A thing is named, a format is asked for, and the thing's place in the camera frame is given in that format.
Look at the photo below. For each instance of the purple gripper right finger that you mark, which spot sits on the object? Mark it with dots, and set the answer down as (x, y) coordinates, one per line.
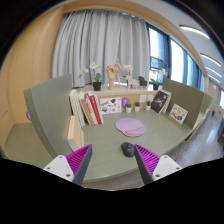
(152, 166)

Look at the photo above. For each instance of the small potted plant left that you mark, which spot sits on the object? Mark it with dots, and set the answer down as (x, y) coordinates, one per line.
(128, 107)

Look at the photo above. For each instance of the green right desk partition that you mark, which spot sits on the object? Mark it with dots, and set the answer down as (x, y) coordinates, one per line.
(189, 98)

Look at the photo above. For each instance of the red book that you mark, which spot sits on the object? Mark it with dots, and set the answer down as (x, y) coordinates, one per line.
(95, 108)

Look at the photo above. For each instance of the purple round number tag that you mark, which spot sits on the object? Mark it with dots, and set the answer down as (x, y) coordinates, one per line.
(124, 101)

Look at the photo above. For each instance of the wooden desk shelf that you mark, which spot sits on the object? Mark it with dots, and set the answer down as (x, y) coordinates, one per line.
(141, 95)

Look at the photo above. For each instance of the small potted plant middle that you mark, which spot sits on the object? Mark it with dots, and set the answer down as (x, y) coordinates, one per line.
(137, 106)

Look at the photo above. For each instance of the black computer mouse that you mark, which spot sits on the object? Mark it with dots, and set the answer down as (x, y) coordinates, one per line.
(127, 149)

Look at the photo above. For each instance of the black picture book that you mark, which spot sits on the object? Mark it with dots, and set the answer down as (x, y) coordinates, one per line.
(161, 101)

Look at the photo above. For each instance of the pink toy horse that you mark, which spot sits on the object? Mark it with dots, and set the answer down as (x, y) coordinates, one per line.
(131, 82)

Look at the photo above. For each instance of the white illustrated card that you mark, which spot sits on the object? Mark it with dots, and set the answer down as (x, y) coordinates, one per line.
(178, 113)

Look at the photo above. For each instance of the wooden hand model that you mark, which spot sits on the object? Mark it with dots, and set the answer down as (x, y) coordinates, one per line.
(111, 75)

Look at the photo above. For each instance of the grey curtain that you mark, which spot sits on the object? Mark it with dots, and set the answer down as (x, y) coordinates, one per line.
(102, 37)

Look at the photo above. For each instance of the white book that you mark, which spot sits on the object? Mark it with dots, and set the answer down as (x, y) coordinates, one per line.
(76, 107)

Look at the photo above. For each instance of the green desk partition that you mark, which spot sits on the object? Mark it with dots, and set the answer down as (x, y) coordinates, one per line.
(189, 98)
(49, 107)

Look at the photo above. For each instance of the illustrated card on shelf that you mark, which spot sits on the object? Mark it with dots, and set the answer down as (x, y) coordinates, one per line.
(110, 105)

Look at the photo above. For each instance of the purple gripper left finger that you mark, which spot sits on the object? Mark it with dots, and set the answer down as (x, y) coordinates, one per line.
(72, 167)

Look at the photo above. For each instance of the wooden mannequin figure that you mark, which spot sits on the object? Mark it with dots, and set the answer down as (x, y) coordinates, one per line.
(117, 68)

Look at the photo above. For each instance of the small potted plant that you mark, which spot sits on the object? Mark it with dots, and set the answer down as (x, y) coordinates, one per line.
(128, 107)
(148, 105)
(137, 106)

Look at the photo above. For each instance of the small potted plant right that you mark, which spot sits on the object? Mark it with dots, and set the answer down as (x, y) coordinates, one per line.
(148, 105)

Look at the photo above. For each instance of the pink mouse pad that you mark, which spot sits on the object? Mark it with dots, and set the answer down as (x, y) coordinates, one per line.
(130, 127)

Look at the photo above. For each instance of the black toy horse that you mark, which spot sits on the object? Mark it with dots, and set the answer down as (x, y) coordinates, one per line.
(142, 82)

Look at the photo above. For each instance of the brown book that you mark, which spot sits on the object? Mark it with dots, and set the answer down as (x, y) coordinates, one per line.
(86, 111)

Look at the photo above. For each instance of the green left desk partition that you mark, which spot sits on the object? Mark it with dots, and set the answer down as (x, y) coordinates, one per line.
(49, 107)

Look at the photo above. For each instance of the white orchid in black pot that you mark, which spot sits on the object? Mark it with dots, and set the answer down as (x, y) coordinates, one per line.
(96, 80)

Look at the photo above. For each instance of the white orchid right pot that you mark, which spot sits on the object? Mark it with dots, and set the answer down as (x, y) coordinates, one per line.
(156, 81)

